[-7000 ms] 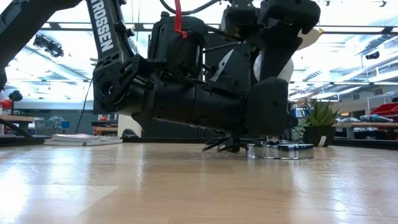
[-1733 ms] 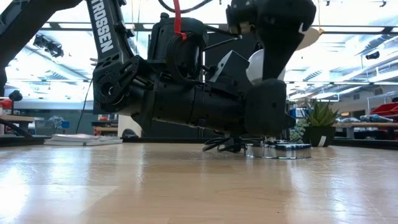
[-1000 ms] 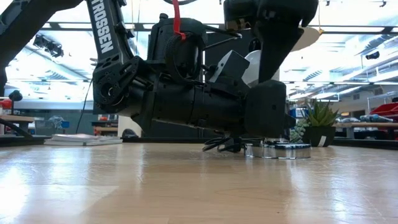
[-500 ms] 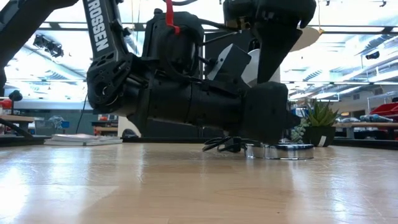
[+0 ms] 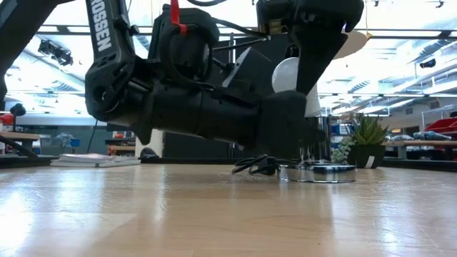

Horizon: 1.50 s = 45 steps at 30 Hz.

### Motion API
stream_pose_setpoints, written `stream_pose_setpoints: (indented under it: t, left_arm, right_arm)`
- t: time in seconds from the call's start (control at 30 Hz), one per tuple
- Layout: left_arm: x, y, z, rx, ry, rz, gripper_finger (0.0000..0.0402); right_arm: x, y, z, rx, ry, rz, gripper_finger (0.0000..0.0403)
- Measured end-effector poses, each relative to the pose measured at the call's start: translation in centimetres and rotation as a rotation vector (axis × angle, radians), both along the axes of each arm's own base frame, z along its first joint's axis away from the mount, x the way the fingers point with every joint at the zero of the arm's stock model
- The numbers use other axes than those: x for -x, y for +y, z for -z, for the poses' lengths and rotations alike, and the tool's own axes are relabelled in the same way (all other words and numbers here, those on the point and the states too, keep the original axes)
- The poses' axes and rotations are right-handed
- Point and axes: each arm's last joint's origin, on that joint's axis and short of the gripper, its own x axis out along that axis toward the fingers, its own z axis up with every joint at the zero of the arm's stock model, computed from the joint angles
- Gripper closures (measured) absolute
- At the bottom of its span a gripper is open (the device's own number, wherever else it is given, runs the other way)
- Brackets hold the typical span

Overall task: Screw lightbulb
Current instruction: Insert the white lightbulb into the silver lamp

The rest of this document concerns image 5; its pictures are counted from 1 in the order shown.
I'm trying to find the red cable tie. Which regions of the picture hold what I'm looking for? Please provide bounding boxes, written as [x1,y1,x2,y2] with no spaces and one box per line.
[169,0,189,36]

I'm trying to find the black ceiling-mounted device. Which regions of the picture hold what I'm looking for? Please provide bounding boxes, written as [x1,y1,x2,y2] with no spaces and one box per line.
[37,38,75,68]

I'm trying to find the white stand with beige disc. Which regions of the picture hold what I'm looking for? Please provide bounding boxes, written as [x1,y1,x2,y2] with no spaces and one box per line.
[333,30,369,61]

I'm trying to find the black folding partition screen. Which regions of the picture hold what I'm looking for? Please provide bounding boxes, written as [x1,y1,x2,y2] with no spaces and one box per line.
[162,34,303,160]

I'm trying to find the black desk lamp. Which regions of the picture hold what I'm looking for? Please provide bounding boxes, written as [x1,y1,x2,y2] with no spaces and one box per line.
[9,103,27,133]

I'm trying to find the long black metal beam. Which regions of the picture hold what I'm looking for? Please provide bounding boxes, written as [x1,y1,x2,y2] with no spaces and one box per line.
[24,24,457,39]

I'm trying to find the black aluminium table frame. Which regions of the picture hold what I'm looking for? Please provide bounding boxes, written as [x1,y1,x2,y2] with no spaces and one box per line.
[0,134,457,173]

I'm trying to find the small black ceiling fixture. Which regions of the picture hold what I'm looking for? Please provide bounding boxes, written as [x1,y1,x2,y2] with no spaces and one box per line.
[418,58,438,70]

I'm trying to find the potted green succulent plant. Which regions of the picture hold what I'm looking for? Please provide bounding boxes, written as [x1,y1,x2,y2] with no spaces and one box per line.
[330,113,391,170]

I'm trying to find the black hanging cable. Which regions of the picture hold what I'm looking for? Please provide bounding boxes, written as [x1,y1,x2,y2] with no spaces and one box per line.
[86,119,100,155]

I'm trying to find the black lamp power cord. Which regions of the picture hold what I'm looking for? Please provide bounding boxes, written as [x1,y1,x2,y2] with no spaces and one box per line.
[231,153,283,176]

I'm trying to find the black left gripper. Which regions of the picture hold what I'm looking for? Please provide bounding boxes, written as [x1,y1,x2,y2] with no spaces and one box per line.
[199,86,326,158]

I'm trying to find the red storage bin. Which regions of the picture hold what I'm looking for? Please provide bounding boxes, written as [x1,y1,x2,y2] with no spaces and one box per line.
[423,116,457,135]

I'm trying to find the white light bulb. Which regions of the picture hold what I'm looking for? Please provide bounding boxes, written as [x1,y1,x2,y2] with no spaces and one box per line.
[271,56,323,118]

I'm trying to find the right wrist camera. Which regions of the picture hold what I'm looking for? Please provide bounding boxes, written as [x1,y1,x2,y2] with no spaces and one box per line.
[255,0,291,36]

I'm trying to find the wooden workbench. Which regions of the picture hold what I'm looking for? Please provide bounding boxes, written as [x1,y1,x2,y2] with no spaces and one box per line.
[0,131,41,153]
[384,139,457,161]

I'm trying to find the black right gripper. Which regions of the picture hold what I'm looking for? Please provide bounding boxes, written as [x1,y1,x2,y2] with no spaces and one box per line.
[289,0,365,96]

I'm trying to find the yellow hanging hook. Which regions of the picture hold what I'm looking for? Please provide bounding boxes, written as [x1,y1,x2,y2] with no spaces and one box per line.
[363,0,373,40]

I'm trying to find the chrome table lamp base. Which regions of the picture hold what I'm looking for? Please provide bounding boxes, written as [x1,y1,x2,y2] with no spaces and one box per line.
[277,114,358,184]

